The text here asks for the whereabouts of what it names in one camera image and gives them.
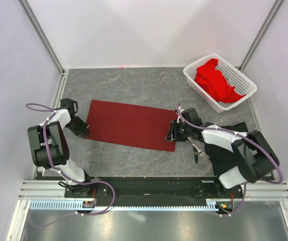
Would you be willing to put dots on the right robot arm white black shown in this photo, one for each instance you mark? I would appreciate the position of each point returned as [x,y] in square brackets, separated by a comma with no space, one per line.
[237,155]

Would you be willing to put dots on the blue-white cable duct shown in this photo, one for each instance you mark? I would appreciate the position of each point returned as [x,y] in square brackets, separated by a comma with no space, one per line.
[90,206]

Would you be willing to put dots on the silver fork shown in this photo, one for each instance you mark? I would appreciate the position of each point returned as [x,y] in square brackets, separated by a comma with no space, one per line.
[202,154]

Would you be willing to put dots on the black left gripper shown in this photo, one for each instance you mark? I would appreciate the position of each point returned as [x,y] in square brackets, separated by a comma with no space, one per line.
[83,129]

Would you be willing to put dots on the white plastic basket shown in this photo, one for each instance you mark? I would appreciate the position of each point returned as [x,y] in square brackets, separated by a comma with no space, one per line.
[243,85]

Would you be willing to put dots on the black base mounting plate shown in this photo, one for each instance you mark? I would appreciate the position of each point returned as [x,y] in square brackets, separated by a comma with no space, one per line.
[197,187]

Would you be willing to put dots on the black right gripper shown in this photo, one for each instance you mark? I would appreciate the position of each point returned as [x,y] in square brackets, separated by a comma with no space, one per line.
[172,133]

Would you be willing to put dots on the bright red cloth in basket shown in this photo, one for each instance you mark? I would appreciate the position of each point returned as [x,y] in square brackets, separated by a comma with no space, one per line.
[213,82]

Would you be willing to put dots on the silver knife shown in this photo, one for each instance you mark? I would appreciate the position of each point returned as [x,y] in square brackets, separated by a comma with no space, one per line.
[196,153]

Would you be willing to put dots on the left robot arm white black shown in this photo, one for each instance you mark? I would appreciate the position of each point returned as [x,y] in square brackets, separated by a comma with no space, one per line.
[48,145]

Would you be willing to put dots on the dark red cloth napkin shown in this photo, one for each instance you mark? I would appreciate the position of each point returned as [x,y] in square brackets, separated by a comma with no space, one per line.
[130,125]

